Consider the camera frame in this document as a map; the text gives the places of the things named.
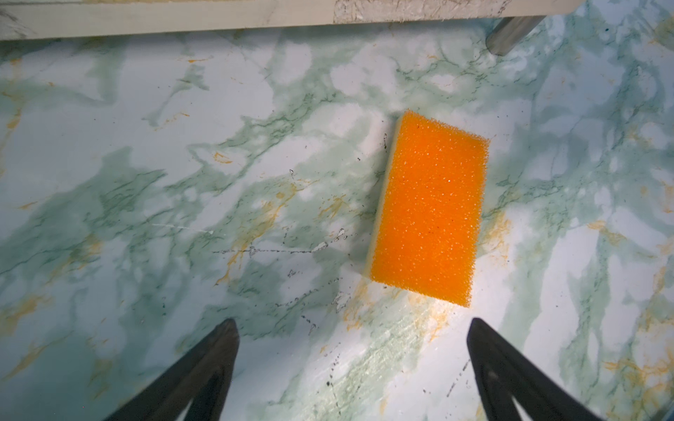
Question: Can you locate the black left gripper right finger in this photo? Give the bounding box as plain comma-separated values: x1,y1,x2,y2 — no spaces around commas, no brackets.
467,318,598,420

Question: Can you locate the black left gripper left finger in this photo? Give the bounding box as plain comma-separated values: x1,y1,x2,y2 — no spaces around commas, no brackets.
107,319,240,420

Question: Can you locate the orange sponge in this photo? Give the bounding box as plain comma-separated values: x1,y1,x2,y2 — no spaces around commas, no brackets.
363,111,489,307

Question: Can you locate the white two-tier shelf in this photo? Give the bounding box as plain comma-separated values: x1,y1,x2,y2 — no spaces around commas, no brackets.
1,0,581,42

